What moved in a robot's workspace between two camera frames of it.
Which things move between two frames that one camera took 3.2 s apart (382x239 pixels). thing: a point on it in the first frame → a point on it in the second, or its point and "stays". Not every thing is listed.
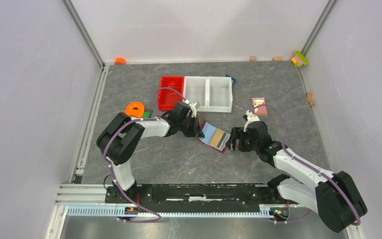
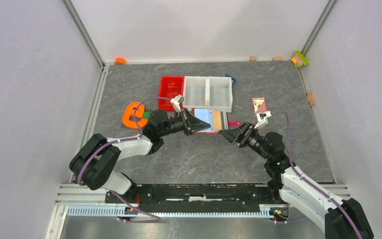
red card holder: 208,130 → 218,119
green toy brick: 147,114 stays
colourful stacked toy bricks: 299,59 stays
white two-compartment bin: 214,94 stays
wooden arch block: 310,98 stays
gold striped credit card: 220,139 → 217,120
